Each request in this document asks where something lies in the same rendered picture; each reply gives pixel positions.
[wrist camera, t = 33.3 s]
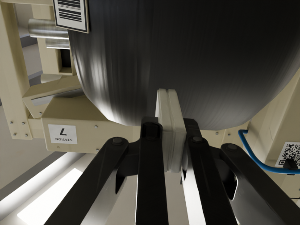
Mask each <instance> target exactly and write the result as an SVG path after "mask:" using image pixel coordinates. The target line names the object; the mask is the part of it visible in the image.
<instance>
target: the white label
mask: <svg viewBox="0 0 300 225"><path fill-rule="evenodd" d="M52 1H53V8H54V17H55V24H56V27H60V28H64V29H70V30H74V31H79V32H83V33H90V32H89V18H88V0H52Z"/></svg>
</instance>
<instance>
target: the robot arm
mask: <svg viewBox="0 0 300 225"><path fill-rule="evenodd" d="M181 167H183V168H182V174H181V180H180V184H182V183H183V188H184V194H185V200H186V206H187V213H188V219H189V225H238V223H237V220H238V222H239V223H240V225H300V208H299V207H298V206H297V205H296V204H295V202H294V201H293V200H292V199H291V198H290V197H289V196H288V195H287V194H286V193H285V192H284V191H283V190H282V189H281V188H280V187H279V186H278V185H277V184H276V183H275V182H274V181H273V180H272V179H271V178H270V177H269V176H268V175H267V174H266V173H265V172H264V170H263V169H262V168H261V167H260V166H259V165H258V164H257V163H256V162H255V161H254V160H253V159H252V158H251V157H250V156H249V155H248V154H247V153H246V152H245V151H244V150H243V149H242V148H241V147H240V146H237V145H235V144H232V143H225V144H222V145H221V148H216V147H213V146H210V145H209V144H208V141H207V140H206V139H205V138H203V137H202V135H201V132H200V129H199V126H198V123H197V122H196V121H195V120H194V119H190V118H183V116H182V112H181V108H180V104H179V100H178V96H177V92H176V91H175V89H169V90H166V89H161V88H159V90H158V92H157V102H156V112H155V117H148V116H144V117H143V118H142V119H141V131H140V138H139V139H138V140H137V141H135V142H131V143H129V142H128V140H127V139H125V138H122V137H112V138H110V139H108V140H107V141H106V142H105V144H104V145H103V146H102V148H101V149H100V150H99V152H98V153H97V154H96V156H95V157H94V158H93V160H92V161H91V162H90V163H89V165H88V166H87V168H86V169H85V170H84V172H83V173H82V174H81V176H80V177H79V178H78V179H77V181H76V182H75V183H74V185H73V186H72V187H71V189H70V190H69V191H68V193H67V194H66V195H65V196H64V198H63V199H62V201H61V202H60V203H59V204H58V206H57V207H56V209H55V210H54V211H53V212H52V214H51V215H50V216H49V218H48V219H47V220H46V222H45V223H44V224H43V225H105V223H106V221H107V219H108V217H109V215H110V213H111V211H112V209H113V207H114V205H115V203H116V201H117V199H118V197H119V195H120V193H121V191H122V189H123V187H124V185H125V183H126V181H127V177H128V176H133V175H137V198H136V213H135V225H169V222H168V211H167V196H166V185H165V174H164V173H165V172H167V171H170V172H171V173H179V172H180V171H181ZM236 219H237V220H236Z"/></svg>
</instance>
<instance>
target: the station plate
mask: <svg viewBox="0 0 300 225"><path fill-rule="evenodd" d="M48 127H49V132H50V139H51V143H65V144H77V136H76V128H75V125H52V124H48Z"/></svg>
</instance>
